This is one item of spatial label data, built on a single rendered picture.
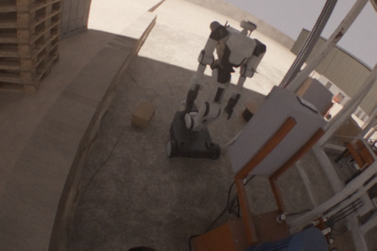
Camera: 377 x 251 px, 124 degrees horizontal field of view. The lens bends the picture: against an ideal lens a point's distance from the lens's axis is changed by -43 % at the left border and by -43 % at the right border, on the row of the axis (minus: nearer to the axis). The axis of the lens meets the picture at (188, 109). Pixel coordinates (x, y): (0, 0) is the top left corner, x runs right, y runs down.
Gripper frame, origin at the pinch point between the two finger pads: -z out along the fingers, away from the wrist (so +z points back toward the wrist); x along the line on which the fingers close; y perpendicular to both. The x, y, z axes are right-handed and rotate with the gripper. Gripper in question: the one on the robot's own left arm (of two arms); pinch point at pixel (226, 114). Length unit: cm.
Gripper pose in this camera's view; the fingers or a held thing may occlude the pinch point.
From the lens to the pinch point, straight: 183.2
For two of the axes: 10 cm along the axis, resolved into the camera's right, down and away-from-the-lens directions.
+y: 9.2, 1.5, 3.6
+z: 3.0, -8.6, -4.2
